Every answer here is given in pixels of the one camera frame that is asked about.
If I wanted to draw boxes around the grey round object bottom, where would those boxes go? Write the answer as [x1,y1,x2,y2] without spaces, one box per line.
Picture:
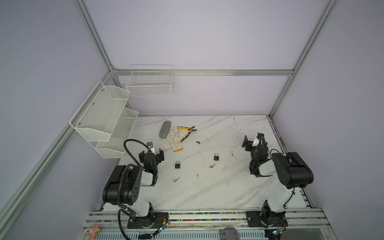
[220,227,240,240]

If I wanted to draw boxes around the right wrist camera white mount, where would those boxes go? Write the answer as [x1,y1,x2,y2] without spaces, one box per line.
[252,137,260,147]

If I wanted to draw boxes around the white wire basket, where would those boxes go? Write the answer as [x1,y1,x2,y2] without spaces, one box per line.
[126,65,174,97]

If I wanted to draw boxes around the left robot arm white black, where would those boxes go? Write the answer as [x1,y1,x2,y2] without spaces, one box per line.
[102,149,169,229]

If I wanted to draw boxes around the yellow black pliers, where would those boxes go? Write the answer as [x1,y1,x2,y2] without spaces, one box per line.
[177,126,197,143]

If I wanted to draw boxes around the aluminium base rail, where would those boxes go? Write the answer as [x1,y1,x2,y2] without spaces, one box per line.
[80,208,337,240]

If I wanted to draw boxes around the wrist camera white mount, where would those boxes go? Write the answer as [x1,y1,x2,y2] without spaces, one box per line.
[252,137,260,147]
[147,142,156,154]

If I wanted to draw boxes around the white two-tier mesh shelf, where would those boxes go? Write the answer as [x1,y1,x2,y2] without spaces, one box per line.
[69,82,139,159]

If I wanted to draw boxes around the pink tape roll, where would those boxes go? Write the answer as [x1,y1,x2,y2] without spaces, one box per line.
[85,224,100,240]

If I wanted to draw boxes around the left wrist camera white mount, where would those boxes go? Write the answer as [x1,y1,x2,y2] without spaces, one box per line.
[147,142,156,154]

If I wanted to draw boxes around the grey oval sharpening stone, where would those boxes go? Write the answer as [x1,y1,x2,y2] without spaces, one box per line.
[159,121,172,139]

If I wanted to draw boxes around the white work glove yellow cuff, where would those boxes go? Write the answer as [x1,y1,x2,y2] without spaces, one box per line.
[167,126,183,152]

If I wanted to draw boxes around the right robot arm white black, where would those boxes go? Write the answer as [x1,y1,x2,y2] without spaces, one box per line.
[242,133,314,228]

